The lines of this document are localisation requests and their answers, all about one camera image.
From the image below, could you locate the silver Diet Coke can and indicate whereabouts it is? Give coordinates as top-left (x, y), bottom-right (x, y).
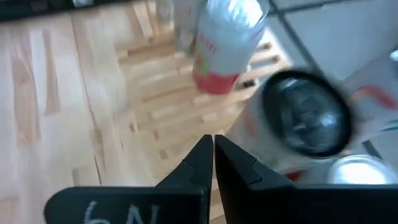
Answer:
top-left (328, 154), bottom-right (398, 185)

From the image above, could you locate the wooden slatted shelf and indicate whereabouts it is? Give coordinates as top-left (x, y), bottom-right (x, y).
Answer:
top-left (113, 0), bottom-right (295, 187)

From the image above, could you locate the pink silver Spindrift can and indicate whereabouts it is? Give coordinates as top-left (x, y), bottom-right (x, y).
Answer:
top-left (192, 0), bottom-right (270, 96)

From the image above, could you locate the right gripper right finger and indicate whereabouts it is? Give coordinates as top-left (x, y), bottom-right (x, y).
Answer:
top-left (214, 134), bottom-right (398, 224)

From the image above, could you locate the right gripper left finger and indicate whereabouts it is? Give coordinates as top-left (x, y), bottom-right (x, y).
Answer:
top-left (43, 134), bottom-right (215, 224)

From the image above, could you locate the slim can with black lid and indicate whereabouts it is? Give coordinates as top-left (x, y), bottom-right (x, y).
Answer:
top-left (226, 68), bottom-right (356, 175)
top-left (173, 0), bottom-right (206, 57)
top-left (340, 49), bottom-right (398, 147)

